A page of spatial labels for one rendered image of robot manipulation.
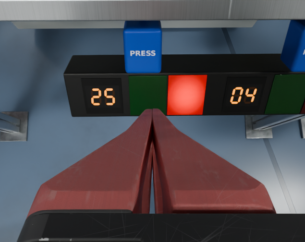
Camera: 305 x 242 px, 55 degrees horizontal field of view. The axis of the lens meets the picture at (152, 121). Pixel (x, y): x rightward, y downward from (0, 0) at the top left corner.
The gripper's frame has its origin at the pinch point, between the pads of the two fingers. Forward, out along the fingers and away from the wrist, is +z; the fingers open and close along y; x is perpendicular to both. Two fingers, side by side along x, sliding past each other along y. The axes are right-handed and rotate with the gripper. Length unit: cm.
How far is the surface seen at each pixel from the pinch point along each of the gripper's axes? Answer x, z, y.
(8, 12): -3.2, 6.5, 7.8
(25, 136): 47, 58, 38
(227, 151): 51, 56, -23
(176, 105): 5.0, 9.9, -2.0
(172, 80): 2.7, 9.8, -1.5
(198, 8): -3.3, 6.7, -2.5
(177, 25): 20, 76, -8
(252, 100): 4.6, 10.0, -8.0
